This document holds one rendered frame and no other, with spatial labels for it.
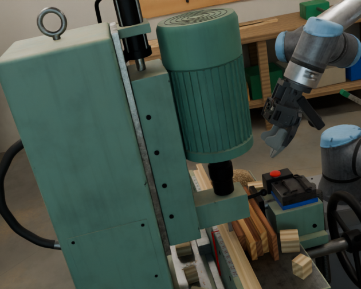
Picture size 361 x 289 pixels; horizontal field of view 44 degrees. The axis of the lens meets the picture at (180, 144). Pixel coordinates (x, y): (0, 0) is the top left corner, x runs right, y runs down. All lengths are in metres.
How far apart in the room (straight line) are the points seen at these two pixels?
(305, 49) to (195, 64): 0.35
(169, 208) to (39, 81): 0.41
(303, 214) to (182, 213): 0.36
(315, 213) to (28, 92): 0.79
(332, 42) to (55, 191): 0.74
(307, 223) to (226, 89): 0.50
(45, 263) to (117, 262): 1.96
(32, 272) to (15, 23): 2.42
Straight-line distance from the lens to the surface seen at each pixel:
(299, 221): 1.26
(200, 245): 1.33
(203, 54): 0.91
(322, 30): 1.16
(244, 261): 1.12
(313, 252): 1.32
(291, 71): 1.17
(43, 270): 2.95
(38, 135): 0.92
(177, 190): 1.02
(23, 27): 4.50
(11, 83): 0.89
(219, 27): 0.91
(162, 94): 0.93
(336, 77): 4.21
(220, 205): 1.11
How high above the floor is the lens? 1.66
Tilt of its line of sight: 24 degrees down
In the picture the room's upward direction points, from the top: 12 degrees counter-clockwise
